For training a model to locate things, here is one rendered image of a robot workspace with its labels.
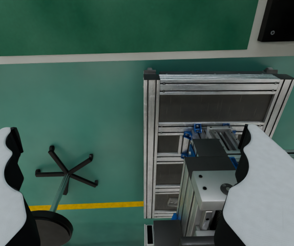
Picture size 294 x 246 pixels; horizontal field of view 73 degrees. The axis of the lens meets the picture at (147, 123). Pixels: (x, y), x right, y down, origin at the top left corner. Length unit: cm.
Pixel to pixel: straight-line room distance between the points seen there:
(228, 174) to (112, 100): 103
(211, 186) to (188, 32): 36
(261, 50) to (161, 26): 26
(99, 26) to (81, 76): 88
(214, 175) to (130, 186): 147
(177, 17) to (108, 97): 97
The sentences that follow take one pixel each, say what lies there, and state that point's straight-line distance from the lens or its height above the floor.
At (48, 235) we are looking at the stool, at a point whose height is 56.
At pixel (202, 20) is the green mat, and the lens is 53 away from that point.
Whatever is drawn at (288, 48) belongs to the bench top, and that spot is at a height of 75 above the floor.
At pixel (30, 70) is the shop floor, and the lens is 148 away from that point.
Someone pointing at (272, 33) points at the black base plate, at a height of 77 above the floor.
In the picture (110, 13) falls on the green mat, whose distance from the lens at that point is 51.
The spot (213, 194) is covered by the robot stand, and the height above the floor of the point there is 97.
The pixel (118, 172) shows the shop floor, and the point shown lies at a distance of 180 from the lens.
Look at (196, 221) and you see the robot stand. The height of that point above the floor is 98.
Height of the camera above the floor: 126
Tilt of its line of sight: 58 degrees down
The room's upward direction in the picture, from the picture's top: 176 degrees clockwise
